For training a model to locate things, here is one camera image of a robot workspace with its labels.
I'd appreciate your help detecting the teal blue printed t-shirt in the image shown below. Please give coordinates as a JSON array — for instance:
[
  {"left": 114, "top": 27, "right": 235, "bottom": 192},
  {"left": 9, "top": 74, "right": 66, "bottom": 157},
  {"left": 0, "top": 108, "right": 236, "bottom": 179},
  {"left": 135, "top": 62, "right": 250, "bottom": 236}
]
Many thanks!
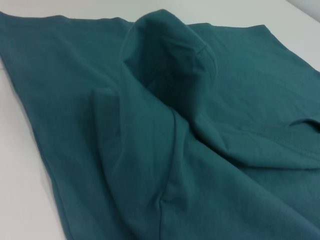
[{"left": 0, "top": 8, "right": 320, "bottom": 240}]

